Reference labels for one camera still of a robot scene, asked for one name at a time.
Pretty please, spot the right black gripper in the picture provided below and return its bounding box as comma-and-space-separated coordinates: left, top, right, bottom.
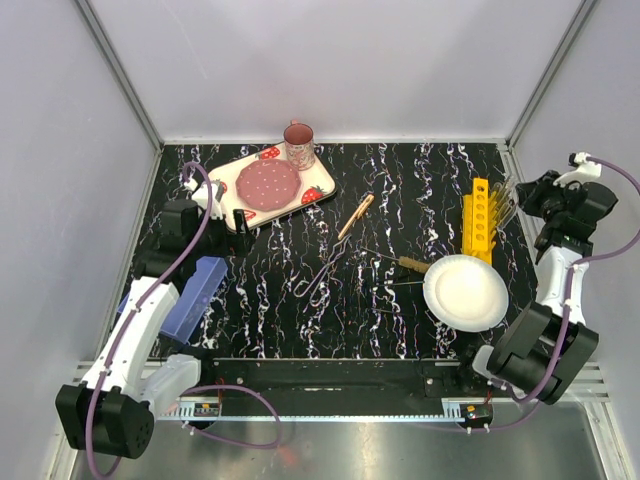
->
515, 170, 580, 226

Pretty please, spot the glass test tube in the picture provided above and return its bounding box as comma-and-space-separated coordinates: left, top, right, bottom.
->
497, 176, 518, 227
489, 179, 510, 217
494, 177, 515, 227

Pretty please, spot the yellow test tube rack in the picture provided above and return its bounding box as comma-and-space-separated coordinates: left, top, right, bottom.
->
462, 177, 497, 265

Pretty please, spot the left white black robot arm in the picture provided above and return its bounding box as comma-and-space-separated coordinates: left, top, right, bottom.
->
55, 199, 255, 459

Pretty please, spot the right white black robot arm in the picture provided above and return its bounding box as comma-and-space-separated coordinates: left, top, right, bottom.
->
453, 170, 618, 405

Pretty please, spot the blue plastic bin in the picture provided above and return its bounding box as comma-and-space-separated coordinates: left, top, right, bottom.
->
143, 257, 227, 344

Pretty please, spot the strawberry pattern tray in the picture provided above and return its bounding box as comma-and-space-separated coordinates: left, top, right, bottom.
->
209, 143, 336, 229

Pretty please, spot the pink dotted plate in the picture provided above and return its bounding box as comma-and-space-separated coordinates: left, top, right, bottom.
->
235, 159, 302, 212

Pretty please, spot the white paper plate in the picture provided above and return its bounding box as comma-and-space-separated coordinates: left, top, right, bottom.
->
422, 254, 509, 333

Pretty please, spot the pink floral mug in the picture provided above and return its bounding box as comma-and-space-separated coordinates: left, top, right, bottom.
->
283, 120, 315, 171

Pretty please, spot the thin metal needle probe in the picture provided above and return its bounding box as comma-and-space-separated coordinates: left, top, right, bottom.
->
370, 281, 424, 290

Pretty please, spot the wooden clothespin clamp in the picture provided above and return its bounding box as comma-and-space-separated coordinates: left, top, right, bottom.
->
338, 194, 375, 241

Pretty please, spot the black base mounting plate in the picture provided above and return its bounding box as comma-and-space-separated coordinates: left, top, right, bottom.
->
202, 359, 499, 398

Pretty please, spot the right controller box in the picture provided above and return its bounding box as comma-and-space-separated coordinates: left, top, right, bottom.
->
462, 403, 493, 423

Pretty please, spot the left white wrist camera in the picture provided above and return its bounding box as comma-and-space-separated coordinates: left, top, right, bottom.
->
183, 179, 226, 220

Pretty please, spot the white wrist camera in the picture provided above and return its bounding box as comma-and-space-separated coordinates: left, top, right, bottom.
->
183, 179, 226, 220
553, 152, 602, 187

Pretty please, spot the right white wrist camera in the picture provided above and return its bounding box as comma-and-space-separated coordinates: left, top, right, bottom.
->
553, 152, 602, 187

